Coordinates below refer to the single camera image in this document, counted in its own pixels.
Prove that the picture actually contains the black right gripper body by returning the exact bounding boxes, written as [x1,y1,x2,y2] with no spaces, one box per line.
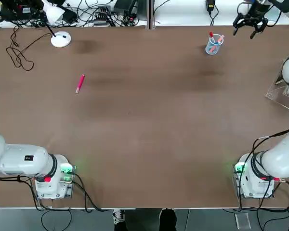
[246,2,268,22]

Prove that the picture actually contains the clear acrylic storage rack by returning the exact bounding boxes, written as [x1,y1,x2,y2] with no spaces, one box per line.
[264,72,289,110]

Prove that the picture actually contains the black power strip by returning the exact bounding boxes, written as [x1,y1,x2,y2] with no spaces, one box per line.
[205,0,217,13]

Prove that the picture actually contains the orange marker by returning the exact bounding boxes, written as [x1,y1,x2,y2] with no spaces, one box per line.
[209,35,225,54]

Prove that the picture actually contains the pale blue pen cup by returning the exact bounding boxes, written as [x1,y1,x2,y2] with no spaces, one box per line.
[205,33,224,55]

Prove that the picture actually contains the pink highlighter pen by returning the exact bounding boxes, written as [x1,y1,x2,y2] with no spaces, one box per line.
[74,74,86,94]

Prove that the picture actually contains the white desk lamp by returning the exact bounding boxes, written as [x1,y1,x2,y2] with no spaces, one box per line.
[39,0,72,48]

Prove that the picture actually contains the metal floor outlet cover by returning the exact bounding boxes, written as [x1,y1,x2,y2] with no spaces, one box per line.
[235,211,252,231]

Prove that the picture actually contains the person's leg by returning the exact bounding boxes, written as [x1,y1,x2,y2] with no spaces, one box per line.
[114,208,178,231]

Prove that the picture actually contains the aluminium frame post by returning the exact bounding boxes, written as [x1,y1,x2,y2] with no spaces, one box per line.
[145,0,156,30]

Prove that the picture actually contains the black lamp power cable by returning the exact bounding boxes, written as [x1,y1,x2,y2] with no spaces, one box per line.
[5,25,53,72]

